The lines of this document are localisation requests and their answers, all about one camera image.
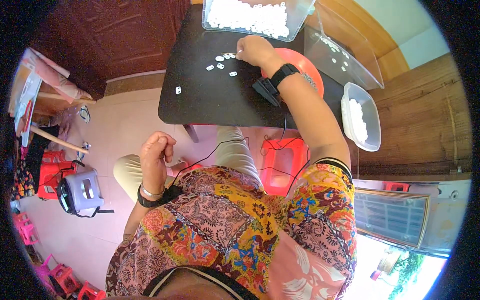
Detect person's right hand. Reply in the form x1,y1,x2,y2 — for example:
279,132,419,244
236,35,287,74

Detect person's left hand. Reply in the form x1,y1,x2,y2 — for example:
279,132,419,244
140,131,177,195

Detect scattered white plastic pieces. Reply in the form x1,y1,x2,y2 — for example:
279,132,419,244
175,53,239,95

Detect heap of white plastic beads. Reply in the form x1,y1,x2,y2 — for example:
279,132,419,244
206,0,290,39

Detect black wrist band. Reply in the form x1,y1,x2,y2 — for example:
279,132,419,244
252,63,301,107
137,183,184,209

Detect clear plastic storage bin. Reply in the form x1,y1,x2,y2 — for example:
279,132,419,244
201,0,316,43

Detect black low table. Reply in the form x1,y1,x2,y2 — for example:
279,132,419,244
158,4,361,130

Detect orange plastic plate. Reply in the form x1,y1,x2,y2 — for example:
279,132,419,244
260,47,325,99

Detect row of small white pieces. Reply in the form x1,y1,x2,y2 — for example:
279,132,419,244
314,32,350,73

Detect person's legs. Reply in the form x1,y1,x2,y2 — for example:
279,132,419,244
113,126,264,203

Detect clear plastic lid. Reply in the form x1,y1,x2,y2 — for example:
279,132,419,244
303,3,385,91

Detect dark red wooden door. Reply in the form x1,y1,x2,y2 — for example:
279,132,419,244
33,0,193,101

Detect pile of strung white beads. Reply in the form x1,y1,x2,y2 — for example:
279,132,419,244
348,98,369,144

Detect translucent white plastic tub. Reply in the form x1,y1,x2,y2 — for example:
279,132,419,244
341,82,382,152

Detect person's body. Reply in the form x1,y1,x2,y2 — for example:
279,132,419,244
106,157,357,300

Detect brown wooden cabinet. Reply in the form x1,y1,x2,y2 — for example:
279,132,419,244
354,52,474,182

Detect cluttered wooden table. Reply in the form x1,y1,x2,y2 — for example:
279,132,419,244
8,47,97,155

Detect small red plastic stool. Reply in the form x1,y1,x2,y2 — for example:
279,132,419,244
49,264,82,295
77,281,107,300
382,181,410,192

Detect lilac plastic stool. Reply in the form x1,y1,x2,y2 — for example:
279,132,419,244
64,170,106,212

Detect gold framed mesh panel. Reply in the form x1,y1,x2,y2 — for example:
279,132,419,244
354,188,431,249

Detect dark floral cloth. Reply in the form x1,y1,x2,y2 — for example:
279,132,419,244
10,157,37,202

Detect green potted plant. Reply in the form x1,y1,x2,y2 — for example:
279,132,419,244
388,250,429,300

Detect pink plastic stool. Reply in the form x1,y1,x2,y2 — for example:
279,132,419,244
12,211,40,247

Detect pink plastic chair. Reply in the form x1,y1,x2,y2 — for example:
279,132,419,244
34,254,55,283

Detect black cable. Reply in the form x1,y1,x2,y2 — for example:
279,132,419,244
257,115,312,197
170,137,250,188

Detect silver bracelet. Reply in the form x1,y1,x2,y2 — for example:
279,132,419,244
140,182,166,199

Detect black strapped device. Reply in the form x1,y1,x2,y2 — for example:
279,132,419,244
56,176,115,218

